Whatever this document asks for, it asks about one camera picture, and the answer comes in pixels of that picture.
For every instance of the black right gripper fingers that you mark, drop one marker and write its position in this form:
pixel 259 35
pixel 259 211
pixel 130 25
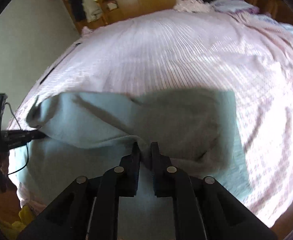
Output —
pixel 18 138

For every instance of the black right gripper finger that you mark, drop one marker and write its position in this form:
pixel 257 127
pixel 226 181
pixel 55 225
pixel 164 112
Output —
pixel 173 182
pixel 120 181

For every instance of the light blue grey pants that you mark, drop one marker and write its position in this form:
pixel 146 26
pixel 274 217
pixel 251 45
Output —
pixel 88 133

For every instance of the person's left hand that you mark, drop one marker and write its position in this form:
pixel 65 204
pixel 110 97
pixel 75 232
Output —
pixel 4 163

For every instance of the yellow cloth on floor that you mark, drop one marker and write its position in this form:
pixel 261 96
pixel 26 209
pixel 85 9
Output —
pixel 12 230

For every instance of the white hanging garment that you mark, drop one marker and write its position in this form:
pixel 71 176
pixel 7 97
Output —
pixel 92 10

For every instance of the pink checked bed sheet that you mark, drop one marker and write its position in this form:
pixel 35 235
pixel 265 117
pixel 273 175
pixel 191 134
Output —
pixel 251 55

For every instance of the pink crumpled blanket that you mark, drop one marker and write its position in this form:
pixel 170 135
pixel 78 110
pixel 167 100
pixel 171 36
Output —
pixel 223 6

